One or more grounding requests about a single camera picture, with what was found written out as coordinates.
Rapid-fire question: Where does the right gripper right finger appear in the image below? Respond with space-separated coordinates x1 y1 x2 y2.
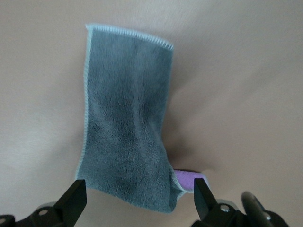
191 177 247 227

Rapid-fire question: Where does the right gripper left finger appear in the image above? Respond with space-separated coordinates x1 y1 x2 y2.
16 179 88 227

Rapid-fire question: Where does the grey microfibre towel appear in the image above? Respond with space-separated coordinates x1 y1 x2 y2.
75 23 210 215

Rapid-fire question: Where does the brown table cover mat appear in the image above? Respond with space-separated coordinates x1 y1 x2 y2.
0 0 303 227

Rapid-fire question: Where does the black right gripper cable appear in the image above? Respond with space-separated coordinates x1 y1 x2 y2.
241 191 273 227

